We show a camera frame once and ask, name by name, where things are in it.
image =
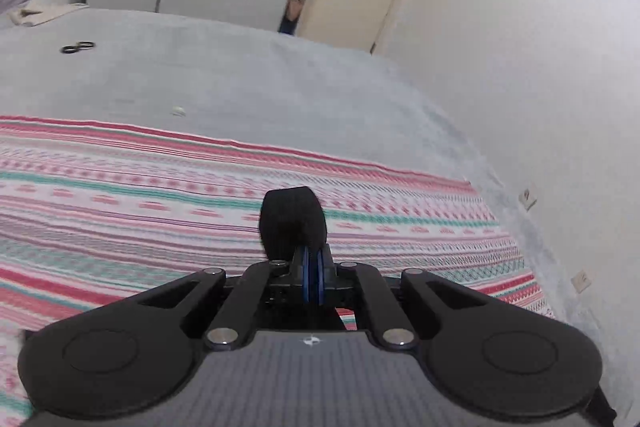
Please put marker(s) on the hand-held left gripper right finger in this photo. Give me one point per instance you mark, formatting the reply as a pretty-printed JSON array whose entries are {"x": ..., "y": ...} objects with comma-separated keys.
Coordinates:
[{"x": 321, "y": 277}]

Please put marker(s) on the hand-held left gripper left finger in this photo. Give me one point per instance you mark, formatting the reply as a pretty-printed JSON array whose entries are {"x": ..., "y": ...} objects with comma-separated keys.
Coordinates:
[{"x": 306, "y": 276}]

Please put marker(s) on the black pants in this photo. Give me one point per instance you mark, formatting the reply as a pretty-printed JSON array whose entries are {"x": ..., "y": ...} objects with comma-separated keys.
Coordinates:
[{"x": 292, "y": 217}]

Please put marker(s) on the red and teal patterned blanket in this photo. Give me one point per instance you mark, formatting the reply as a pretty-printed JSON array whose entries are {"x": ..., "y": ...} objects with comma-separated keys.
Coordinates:
[{"x": 150, "y": 207}]

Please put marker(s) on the small white scrap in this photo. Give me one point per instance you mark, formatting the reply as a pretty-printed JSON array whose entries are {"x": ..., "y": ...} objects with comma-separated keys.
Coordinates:
[{"x": 178, "y": 110}]

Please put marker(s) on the beige folded cloth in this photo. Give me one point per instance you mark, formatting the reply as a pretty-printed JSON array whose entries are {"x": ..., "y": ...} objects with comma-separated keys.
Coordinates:
[{"x": 42, "y": 14}]

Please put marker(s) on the wall outlet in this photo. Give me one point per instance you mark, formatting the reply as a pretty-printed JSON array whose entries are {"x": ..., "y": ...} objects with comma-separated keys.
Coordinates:
[
  {"x": 580, "y": 282},
  {"x": 527, "y": 199}
]

